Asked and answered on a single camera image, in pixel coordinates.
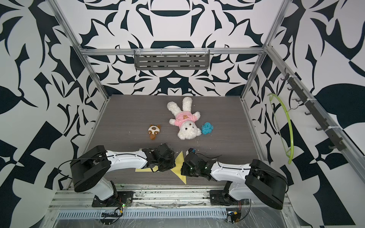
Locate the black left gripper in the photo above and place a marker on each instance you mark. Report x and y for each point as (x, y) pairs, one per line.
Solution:
(173, 164)

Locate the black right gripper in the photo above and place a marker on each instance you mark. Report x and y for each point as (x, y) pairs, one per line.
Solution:
(183, 170)

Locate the yellow square paper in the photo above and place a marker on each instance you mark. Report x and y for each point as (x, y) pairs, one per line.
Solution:
(179, 160)

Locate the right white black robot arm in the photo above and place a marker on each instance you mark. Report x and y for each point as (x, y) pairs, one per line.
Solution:
(255, 180)

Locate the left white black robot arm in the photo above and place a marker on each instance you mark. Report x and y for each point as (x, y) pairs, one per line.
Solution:
(88, 171)

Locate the small brown white plush toy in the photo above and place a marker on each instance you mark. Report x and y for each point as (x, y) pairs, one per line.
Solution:
(153, 131)

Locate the teal yarn bundle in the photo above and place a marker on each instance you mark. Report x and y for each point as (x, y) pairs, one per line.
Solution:
(207, 128)

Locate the white plush bunny pink shirt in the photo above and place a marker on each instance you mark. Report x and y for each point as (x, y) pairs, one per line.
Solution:
(184, 119)

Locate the grey perforated metal shelf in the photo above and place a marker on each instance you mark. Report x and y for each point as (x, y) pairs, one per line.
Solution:
(172, 59)

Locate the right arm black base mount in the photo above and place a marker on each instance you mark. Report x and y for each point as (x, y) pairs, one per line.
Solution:
(222, 197)

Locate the white slotted cable duct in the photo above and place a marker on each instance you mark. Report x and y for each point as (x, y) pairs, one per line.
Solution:
(216, 213)

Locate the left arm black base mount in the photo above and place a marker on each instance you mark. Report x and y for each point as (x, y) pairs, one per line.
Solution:
(121, 198)

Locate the grey wall hook rail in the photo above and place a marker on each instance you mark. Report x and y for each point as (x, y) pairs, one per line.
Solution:
(316, 110)

